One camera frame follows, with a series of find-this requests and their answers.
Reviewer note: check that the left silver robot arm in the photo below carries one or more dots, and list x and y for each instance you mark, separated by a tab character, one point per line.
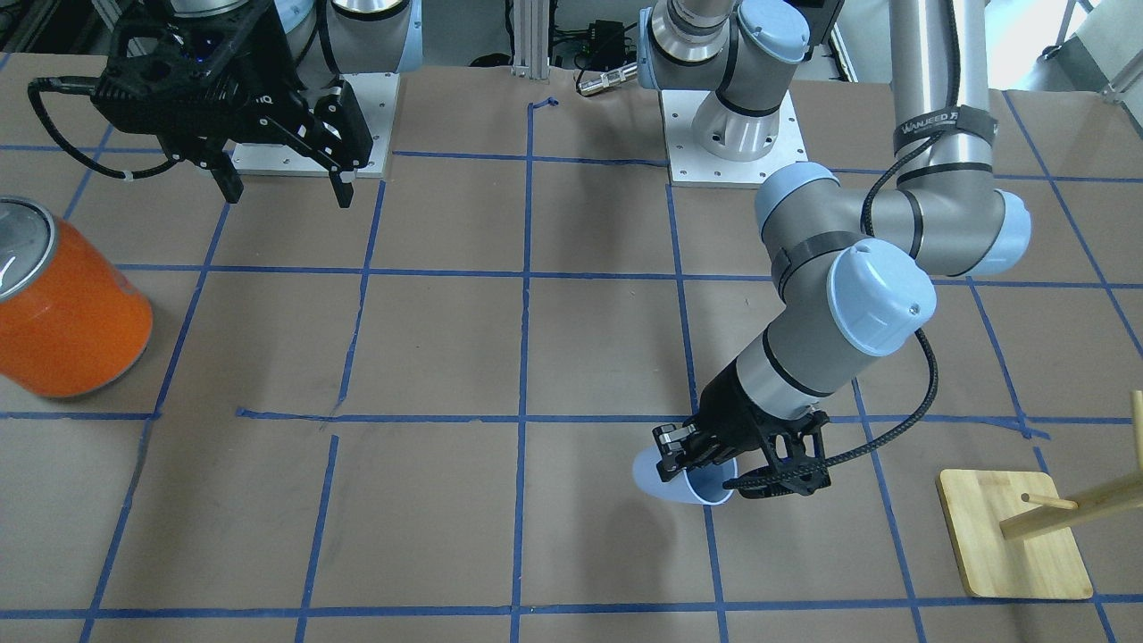
854	271

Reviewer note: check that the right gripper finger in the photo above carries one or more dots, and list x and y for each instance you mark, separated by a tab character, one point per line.
342	183
226	177

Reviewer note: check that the aluminium frame post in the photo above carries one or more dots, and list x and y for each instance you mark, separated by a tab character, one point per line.
531	31

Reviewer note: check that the light blue plastic cup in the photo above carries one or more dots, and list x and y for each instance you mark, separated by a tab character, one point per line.
702	486

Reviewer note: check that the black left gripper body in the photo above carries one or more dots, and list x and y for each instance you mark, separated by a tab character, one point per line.
730	406

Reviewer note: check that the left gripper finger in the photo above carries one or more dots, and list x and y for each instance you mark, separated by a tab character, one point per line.
681	449

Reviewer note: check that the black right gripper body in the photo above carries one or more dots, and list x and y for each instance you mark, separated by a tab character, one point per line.
268	100

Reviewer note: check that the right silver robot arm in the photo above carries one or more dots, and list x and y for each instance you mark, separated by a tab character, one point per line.
337	40

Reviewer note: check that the wooden mug tree stand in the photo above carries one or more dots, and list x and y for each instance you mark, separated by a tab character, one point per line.
1011	529

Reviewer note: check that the orange canister with grey lid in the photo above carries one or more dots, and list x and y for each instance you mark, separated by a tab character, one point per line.
70	321

